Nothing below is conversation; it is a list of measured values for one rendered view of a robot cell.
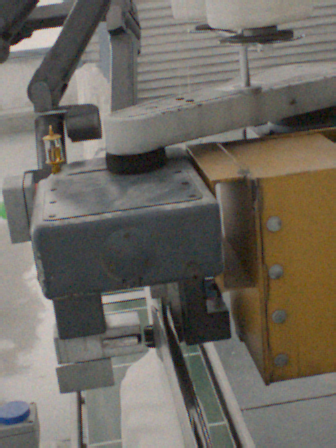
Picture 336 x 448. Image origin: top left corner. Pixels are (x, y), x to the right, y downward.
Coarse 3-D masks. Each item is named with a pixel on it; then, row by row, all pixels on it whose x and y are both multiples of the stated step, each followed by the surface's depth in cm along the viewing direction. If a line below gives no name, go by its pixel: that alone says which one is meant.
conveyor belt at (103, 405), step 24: (120, 312) 285; (144, 312) 283; (120, 360) 249; (192, 360) 244; (120, 384) 234; (96, 408) 223; (120, 408) 221; (216, 408) 216; (96, 432) 211; (120, 432) 210; (216, 432) 205
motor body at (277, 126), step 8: (272, 120) 134; (280, 120) 133; (288, 120) 132; (320, 120) 130; (328, 120) 129; (272, 128) 132; (280, 128) 130; (288, 128) 128; (296, 128) 127; (304, 128) 127; (312, 128) 127; (320, 128) 127
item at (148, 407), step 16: (128, 368) 158; (144, 368) 150; (160, 368) 134; (128, 384) 149; (144, 384) 144; (160, 384) 138; (128, 400) 145; (144, 400) 139; (160, 400) 135; (128, 416) 143; (144, 416) 136; (160, 416) 132; (176, 416) 119; (128, 432) 137; (144, 432) 133; (160, 432) 128; (176, 432) 123; (208, 432) 136
